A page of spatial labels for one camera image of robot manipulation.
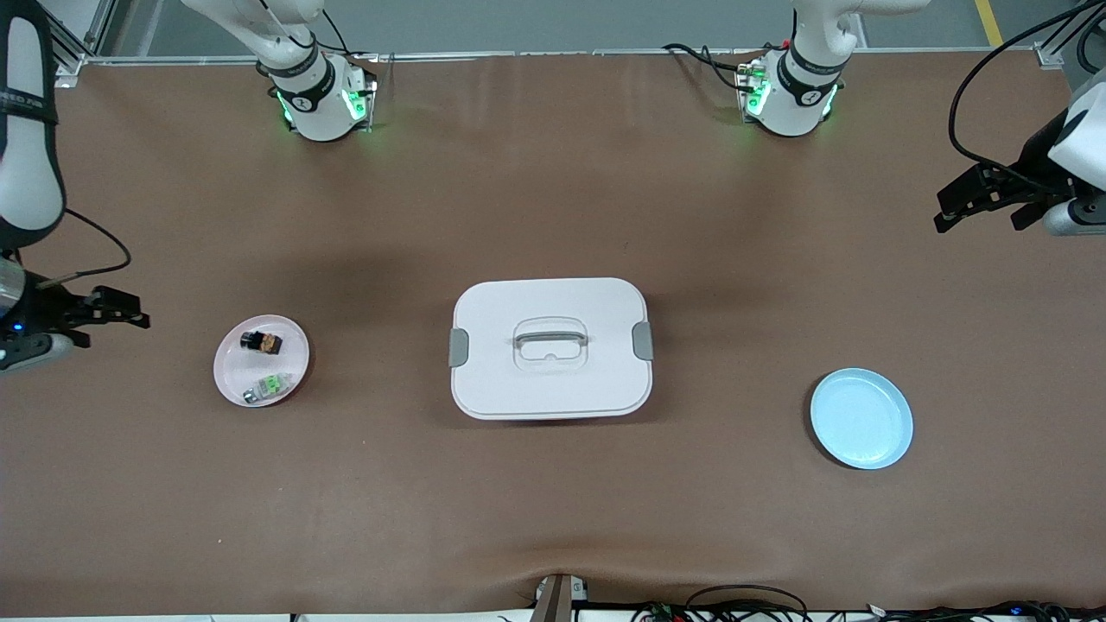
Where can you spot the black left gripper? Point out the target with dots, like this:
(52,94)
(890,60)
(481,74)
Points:
(1030,169)

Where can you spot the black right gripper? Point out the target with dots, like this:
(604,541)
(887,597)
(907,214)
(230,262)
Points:
(43,307)

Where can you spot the black and orange switch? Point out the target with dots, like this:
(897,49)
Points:
(259,341)

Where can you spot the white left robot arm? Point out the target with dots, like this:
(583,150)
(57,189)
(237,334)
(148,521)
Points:
(795,95)

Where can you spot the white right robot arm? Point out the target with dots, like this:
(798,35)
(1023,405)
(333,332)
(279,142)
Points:
(30,173)

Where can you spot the pink round plate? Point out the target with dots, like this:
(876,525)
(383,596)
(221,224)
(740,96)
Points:
(233,367)

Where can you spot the light blue round plate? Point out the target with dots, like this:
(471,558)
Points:
(864,423)

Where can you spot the grey box latch clip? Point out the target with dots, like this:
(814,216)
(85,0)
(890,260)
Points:
(643,340)
(459,347)

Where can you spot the white lidded storage box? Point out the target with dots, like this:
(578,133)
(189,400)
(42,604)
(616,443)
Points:
(553,384)

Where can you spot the brown table mat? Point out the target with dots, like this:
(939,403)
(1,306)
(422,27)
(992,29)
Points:
(553,501)

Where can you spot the aluminium frame post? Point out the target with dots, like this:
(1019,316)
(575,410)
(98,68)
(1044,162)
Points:
(1050,56)
(78,62)

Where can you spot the clear and green switch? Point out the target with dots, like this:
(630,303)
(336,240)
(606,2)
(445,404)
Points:
(270,387)

